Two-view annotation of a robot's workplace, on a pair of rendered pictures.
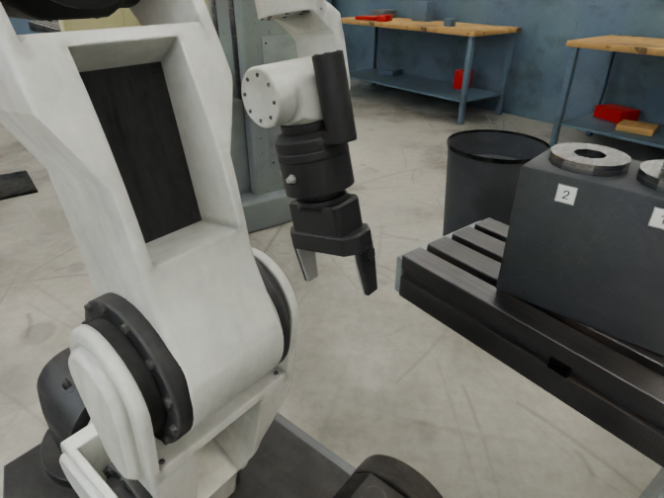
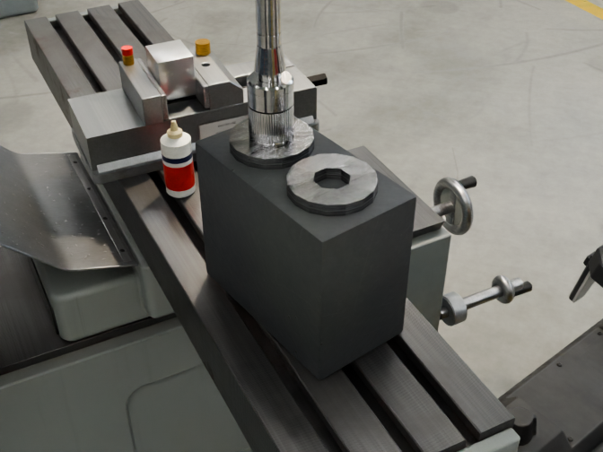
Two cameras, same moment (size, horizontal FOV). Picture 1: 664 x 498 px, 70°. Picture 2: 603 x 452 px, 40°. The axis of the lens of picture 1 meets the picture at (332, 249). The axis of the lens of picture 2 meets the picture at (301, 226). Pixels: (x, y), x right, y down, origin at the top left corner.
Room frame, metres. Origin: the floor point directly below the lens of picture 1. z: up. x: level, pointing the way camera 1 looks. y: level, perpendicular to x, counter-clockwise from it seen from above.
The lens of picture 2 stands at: (1.22, -0.23, 1.57)
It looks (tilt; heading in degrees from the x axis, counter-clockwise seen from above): 38 degrees down; 191
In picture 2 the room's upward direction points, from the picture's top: straight up
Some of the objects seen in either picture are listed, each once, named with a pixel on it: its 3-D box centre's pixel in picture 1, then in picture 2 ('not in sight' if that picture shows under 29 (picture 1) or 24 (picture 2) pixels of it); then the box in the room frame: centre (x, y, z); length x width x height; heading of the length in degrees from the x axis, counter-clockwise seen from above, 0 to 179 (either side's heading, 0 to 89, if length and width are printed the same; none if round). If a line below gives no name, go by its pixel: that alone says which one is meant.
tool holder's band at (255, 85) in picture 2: not in sight; (270, 82); (0.50, -0.39, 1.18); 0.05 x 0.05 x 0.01
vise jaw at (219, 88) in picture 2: not in sight; (209, 76); (0.17, -0.56, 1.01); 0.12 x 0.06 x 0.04; 35
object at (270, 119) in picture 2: not in sight; (270, 111); (0.50, -0.39, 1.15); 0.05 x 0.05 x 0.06
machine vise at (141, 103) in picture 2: not in sight; (194, 100); (0.19, -0.58, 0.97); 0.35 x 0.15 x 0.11; 125
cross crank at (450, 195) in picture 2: not in sight; (437, 211); (-0.09, -0.20, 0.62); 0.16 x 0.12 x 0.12; 128
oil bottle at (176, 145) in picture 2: not in sight; (177, 156); (0.34, -0.56, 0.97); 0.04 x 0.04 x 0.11
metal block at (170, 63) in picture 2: not in sight; (170, 70); (0.21, -0.60, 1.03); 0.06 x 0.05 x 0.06; 35
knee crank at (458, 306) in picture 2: not in sight; (485, 295); (0.00, -0.09, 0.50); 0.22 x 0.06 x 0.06; 128
